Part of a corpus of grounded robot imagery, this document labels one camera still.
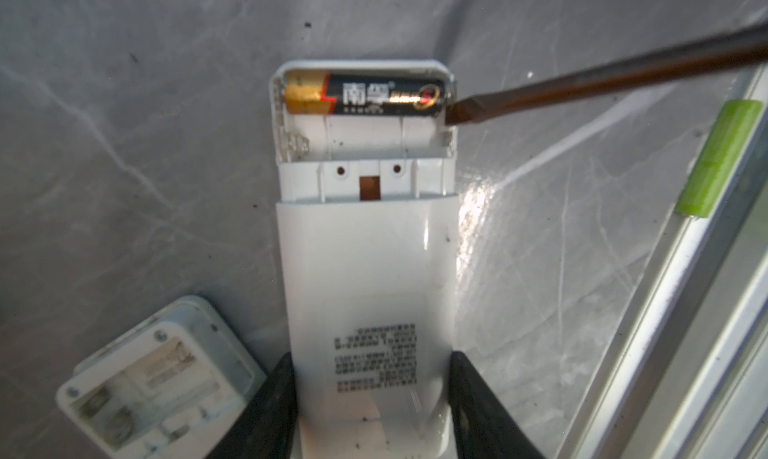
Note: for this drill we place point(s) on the white remote with display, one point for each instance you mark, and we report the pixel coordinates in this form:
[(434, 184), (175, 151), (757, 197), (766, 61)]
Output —
[(368, 224)]

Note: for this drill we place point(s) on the aluminium rail frame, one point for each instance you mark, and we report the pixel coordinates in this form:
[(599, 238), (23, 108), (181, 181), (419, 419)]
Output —
[(685, 375)]

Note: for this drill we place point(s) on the black yellow screwdriver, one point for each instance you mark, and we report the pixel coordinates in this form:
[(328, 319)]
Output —
[(710, 55)]

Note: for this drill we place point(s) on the white remote control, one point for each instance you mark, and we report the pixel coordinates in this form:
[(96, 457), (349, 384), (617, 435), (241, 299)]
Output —
[(170, 387)]

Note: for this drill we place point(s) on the black gold AA battery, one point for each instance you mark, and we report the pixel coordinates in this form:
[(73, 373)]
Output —
[(318, 92)]

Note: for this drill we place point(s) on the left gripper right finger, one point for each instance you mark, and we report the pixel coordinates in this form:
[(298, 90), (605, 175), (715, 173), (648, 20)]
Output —
[(482, 426)]

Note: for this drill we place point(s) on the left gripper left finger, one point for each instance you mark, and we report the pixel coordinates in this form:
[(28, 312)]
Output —
[(266, 427)]

